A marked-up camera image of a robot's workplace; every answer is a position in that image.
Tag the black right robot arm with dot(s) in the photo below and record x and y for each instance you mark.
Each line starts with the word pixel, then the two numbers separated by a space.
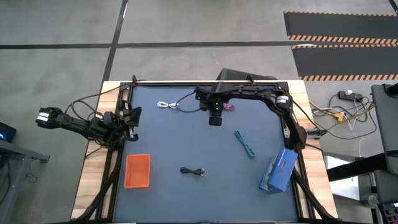
pixel 292 124

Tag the black device with blue light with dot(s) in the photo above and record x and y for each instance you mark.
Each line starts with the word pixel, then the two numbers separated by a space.
pixel 6 132

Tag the blue table mat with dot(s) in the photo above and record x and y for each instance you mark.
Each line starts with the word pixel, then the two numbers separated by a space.
pixel 192 143

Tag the black case behind table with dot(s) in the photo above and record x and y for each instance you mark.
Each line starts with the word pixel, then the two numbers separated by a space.
pixel 233 74

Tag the grey equipment cabinet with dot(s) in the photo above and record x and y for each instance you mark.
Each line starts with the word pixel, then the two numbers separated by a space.
pixel 387 124

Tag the orange plastic tray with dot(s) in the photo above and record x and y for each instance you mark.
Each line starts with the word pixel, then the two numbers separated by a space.
pixel 137 171

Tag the black crossbar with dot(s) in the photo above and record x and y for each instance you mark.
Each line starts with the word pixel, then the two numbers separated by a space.
pixel 354 168

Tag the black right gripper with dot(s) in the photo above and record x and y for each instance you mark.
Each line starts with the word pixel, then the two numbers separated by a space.
pixel 215 119

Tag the black power strip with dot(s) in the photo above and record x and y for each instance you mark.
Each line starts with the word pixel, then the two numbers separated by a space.
pixel 349 95

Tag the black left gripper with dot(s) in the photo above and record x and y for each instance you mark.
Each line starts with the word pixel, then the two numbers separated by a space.
pixel 126 124

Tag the black hazard-striped floor mat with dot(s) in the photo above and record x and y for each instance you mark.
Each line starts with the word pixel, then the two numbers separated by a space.
pixel 342 25
pixel 345 60

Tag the grey side desk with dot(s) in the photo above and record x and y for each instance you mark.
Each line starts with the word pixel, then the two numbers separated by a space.
pixel 12 174

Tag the control panel with buttons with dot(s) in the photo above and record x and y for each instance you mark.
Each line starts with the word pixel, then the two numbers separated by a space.
pixel 388 213

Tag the yellow plug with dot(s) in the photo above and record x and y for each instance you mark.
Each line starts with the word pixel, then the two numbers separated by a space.
pixel 338 116

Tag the blue cardboard box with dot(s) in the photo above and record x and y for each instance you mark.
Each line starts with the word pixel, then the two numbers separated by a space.
pixel 280 172

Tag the black aluminium table frame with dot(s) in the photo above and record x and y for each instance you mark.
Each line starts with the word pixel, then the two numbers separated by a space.
pixel 115 174

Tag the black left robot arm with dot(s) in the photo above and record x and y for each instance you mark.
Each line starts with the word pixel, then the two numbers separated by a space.
pixel 74 124

